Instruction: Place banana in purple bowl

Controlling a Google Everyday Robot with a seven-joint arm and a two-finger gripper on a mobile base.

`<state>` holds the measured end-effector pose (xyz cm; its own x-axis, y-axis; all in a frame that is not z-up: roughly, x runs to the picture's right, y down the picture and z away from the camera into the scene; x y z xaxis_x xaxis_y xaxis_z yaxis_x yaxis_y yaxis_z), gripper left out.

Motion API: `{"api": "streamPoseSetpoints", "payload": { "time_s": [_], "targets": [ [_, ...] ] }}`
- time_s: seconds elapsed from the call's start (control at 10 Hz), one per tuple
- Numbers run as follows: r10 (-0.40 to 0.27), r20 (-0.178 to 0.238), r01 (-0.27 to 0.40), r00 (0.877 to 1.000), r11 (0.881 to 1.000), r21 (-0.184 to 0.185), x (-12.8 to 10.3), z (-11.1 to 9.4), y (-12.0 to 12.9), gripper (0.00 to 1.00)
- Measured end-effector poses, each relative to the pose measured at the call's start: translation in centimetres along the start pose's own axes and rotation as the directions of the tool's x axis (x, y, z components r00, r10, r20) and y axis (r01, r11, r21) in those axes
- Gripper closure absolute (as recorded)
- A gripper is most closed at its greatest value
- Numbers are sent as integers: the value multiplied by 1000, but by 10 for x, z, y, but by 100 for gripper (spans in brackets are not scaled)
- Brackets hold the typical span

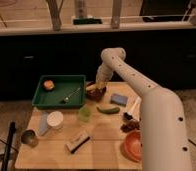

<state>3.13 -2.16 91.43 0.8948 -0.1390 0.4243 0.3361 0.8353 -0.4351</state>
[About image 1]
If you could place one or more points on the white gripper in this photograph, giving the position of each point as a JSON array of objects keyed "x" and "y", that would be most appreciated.
[{"x": 102, "y": 77}]

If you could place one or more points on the yellow banana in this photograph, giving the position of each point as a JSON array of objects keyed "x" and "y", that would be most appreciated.
[{"x": 91, "y": 87}]

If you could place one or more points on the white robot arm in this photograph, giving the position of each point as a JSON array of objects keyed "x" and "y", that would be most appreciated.
[{"x": 163, "y": 128}]

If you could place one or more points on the dark purple bowl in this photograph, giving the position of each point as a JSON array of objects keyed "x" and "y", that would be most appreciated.
[{"x": 95, "y": 95}]

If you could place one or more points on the blue sponge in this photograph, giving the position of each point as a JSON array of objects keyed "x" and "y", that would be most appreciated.
[{"x": 119, "y": 99}]

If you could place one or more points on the green cucumber toy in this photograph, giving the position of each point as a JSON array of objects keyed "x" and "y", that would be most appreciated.
[{"x": 113, "y": 110}]

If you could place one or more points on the green plastic tray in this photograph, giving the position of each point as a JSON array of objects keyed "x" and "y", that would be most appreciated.
[{"x": 64, "y": 85}]

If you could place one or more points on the light green cup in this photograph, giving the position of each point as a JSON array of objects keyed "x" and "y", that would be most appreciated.
[{"x": 84, "y": 114}]

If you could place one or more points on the metal spoon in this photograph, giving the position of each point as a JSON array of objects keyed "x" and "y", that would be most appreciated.
[{"x": 66, "y": 99}]

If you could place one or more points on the white black-tipped utensil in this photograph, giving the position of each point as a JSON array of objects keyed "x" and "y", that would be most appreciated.
[{"x": 130, "y": 113}]

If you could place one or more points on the orange fruit toy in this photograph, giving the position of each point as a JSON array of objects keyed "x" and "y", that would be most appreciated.
[{"x": 48, "y": 85}]

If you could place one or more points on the brown grape bunch toy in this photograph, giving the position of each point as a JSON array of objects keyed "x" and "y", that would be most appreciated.
[{"x": 130, "y": 125}]

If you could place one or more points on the green block on shelf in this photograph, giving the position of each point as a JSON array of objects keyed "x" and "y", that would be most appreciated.
[{"x": 87, "y": 21}]

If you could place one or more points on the whiteboard eraser brush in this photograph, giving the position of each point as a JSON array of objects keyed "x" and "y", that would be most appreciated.
[{"x": 74, "y": 143}]

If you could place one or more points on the white cup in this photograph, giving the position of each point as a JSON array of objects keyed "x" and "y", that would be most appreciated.
[{"x": 55, "y": 119}]

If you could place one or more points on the orange plate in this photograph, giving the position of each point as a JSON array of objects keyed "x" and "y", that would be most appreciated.
[{"x": 132, "y": 146}]

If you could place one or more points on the metal cup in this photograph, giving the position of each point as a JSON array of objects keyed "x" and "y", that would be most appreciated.
[{"x": 29, "y": 138}]

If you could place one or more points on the black pole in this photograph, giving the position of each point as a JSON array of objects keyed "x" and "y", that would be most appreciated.
[{"x": 7, "y": 150}]

